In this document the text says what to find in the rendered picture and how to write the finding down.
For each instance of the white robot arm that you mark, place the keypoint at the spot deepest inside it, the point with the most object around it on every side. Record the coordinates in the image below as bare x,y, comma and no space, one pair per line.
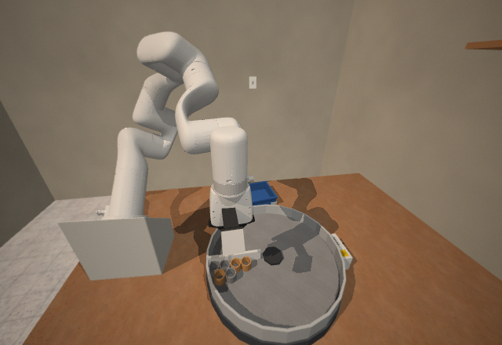
178,62

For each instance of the grey metal bushing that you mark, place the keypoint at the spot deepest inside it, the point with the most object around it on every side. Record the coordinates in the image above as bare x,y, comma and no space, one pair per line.
212,265
228,271
225,263

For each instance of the bronze bushing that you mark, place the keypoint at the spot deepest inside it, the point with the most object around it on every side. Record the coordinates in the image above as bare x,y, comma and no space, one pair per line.
245,259
217,273
236,261

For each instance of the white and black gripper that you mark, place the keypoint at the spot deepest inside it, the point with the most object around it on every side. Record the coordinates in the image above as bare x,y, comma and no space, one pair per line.
241,202

